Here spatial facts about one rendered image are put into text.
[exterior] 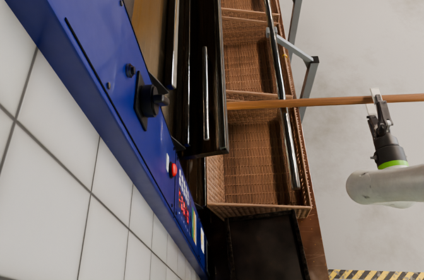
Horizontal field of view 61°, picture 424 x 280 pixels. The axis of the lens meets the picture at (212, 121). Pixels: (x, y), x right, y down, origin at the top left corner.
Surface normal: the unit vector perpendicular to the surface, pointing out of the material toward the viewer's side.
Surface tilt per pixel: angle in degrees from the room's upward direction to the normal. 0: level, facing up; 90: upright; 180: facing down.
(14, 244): 90
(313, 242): 0
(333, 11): 0
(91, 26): 90
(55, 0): 90
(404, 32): 0
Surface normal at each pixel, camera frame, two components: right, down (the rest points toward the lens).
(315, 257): -0.07, -0.52
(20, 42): 1.00, -0.06
